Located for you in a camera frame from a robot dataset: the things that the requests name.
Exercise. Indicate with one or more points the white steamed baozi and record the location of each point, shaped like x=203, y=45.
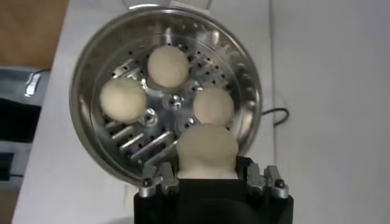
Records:
x=213, y=106
x=123, y=100
x=207, y=149
x=168, y=66

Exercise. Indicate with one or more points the grey black robot torso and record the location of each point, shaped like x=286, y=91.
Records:
x=18, y=121

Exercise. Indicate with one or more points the round glass pot lid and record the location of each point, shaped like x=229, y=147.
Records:
x=134, y=6

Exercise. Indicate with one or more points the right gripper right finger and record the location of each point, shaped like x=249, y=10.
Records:
x=254, y=179

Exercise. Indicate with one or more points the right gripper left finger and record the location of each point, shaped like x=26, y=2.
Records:
x=166, y=179

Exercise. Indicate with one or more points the stainless steel steamer basket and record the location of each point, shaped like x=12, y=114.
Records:
x=231, y=61

